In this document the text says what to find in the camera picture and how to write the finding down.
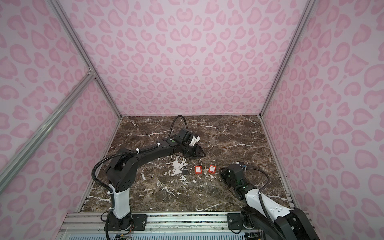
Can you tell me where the right corner aluminium post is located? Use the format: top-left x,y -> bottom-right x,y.
259,0 -> 319,118

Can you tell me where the diagonal aluminium frame bar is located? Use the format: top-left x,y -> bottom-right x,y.
1,71 -> 95,193

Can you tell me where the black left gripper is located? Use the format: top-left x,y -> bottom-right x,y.
181,143 -> 208,159

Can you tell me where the right black corrugated cable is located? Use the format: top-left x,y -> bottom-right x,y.
242,167 -> 287,240

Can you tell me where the left corner aluminium post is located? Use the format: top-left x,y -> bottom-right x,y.
46,0 -> 123,120

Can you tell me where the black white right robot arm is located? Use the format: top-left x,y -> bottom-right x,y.
220,162 -> 320,240

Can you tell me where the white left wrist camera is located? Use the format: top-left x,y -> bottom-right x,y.
189,136 -> 200,147

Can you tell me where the corner aluminium post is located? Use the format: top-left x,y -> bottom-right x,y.
46,0 -> 123,120
259,0 -> 319,118

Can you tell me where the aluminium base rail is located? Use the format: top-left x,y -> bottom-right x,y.
56,211 -> 316,238

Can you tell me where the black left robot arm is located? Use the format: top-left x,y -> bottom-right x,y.
106,129 -> 206,231

